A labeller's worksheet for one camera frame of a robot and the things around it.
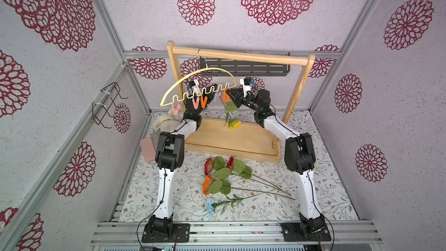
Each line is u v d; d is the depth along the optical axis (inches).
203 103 31.0
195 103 30.4
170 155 24.8
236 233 29.5
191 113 33.0
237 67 37.0
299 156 23.8
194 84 34.5
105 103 30.0
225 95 33.7
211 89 30.7
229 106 36.9
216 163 36.1
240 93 32.1
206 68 27.4
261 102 30.4
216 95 32.8
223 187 33.1
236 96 32.8
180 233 29.0
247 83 30.9
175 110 28.1
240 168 35.3
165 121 40.8
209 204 30.6
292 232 28.8
